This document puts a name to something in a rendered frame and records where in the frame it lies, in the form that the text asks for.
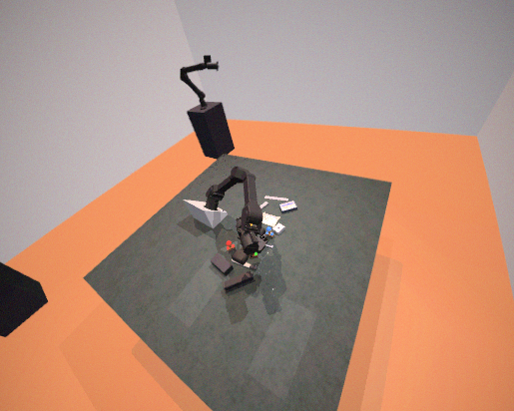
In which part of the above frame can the cream paper card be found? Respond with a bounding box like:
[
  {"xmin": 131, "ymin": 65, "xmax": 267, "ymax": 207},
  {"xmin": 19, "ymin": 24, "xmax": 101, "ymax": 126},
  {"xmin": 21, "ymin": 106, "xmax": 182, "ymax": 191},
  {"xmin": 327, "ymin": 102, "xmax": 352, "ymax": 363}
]
[{"xmin": 262, "ymin": 212, "xmax": 280, "ymax": 227}]

